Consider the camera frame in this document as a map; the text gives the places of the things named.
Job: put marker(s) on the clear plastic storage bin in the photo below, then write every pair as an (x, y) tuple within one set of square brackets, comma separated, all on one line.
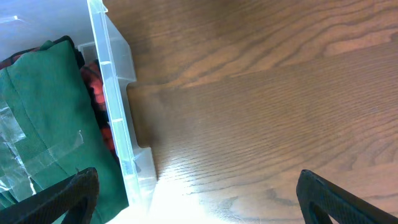
[(27, 24)]

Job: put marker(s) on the red plaid flannel shirt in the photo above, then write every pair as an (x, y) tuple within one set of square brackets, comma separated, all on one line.
[(91, 75)]

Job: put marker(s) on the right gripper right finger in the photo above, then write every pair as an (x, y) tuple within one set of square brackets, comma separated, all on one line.
[(321, 201)]

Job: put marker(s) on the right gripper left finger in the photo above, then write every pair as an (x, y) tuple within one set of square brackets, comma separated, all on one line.
[(74, 197)]

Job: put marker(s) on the dark green garment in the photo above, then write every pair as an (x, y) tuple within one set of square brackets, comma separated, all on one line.
[(49, 130)]

